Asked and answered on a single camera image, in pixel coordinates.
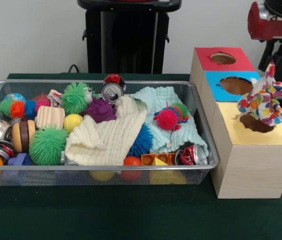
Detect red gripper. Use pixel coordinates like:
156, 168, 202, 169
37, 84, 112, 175
247, 1, 282, 72

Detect colourful patterned cloth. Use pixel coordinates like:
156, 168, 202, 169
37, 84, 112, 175
237, 59, 282, 127

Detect wooden box three holes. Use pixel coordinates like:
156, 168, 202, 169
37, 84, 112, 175
190, 46, 282, 200

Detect mint waffle cloth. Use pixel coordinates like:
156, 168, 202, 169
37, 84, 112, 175
130, 86, 209, 154

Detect pink spiky rubber toy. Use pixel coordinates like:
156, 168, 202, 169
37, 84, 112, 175
153, 101, 190, 131

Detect crushed red soda can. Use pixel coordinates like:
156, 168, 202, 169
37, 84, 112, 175
175, 144, 208, 166

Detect uncrushed red soda can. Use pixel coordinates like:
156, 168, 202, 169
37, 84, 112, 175
101, 73, 127, 103

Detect purple spiky rubber toy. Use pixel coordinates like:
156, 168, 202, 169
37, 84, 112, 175
82, 96, 118, 123

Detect cream waffle cloth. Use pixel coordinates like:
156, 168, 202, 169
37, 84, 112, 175
64, 96, 148, 166

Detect green puffer toy white face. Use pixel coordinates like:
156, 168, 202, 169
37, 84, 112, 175
61, 82, 93, 115

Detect plain green puffer ball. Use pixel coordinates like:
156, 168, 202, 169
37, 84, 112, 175
28, 124, 69, 166

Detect multicoloured fuzzy caterpillar toy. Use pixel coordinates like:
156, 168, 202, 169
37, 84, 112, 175
0, 98, 51, 119

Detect wooden toy burger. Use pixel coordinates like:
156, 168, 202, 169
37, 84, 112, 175
12, 119, 36, 153

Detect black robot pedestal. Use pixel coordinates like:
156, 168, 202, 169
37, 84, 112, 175
77, 0, 183, 75

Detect silver wire mesh bin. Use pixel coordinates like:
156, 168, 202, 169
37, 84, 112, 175
0, 79, 221, 187

